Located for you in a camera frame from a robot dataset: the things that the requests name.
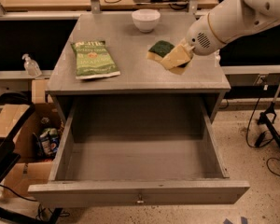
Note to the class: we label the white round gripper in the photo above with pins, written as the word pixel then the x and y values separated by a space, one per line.
pixel 200 36

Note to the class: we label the green yellow sponge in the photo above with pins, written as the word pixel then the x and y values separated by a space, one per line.
pixel 158 51

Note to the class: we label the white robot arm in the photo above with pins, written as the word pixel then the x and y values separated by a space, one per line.
pixel 228 21

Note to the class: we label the grey open drawer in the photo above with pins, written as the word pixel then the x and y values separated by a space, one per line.
pixel 116 147

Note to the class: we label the metal drawer knob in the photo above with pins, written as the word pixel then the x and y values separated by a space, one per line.
pixel 140 199

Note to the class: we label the small white pump bottle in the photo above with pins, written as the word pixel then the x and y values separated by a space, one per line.
pixel 217 57

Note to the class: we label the white ceramic bowl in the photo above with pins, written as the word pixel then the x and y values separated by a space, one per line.
pixel 146 20

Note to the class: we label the green chip bag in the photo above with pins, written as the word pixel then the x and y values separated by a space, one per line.
pixel 93 60

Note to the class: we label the clear sanitizer pump bottle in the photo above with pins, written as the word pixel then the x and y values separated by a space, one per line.
pixel 31 66

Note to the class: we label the snack packages in box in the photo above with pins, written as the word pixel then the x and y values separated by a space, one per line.
pixel 47 141

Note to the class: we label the brown cardboard box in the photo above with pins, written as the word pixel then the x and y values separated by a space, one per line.
pixel 30 169

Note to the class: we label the black stand with cables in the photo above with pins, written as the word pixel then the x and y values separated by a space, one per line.
pixel 267 118

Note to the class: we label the black chair frame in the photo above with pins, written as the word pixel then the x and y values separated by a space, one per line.
pixel 8 157

